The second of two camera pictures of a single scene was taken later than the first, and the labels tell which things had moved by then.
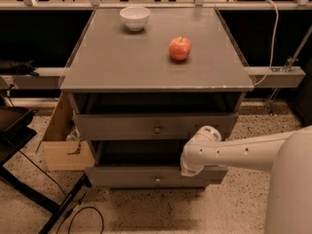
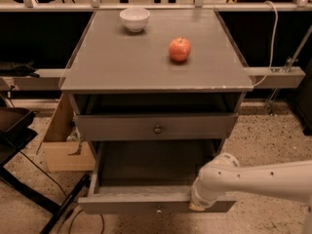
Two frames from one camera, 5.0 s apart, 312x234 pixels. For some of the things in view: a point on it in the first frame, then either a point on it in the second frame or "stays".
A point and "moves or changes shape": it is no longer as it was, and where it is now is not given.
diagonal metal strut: x=288 y=64 stays
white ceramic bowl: x=135 y=18 stays
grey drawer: x=145 y=164 moves or changes shape
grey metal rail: x=54 y=78 stays
